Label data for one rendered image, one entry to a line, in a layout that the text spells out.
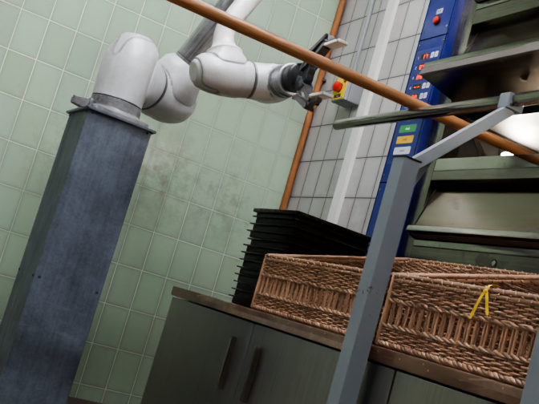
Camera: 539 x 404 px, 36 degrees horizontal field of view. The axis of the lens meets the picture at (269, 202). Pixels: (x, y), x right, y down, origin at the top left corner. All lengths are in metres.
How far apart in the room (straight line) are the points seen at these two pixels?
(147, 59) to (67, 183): 0.44
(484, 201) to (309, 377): 0.84
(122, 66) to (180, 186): 0.80
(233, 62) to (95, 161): 0.50
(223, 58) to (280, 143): 1.17
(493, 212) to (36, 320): 1.29
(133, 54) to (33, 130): 0.65
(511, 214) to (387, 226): 0.71
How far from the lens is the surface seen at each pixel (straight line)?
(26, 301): 2.37
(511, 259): 2.22
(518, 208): 2.27
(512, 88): 2.42
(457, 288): 1.56
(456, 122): 2.20
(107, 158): 2.41
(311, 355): 1.82
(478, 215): 2.36
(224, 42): 2.25
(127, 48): 2.50
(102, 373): 3.12
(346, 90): 3.08
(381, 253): 1.61
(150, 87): 2.52
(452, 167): 2.52
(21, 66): 3.02
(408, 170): 1.64
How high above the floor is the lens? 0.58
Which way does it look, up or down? 7 degrees up
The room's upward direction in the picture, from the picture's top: 16 degrees clockwise
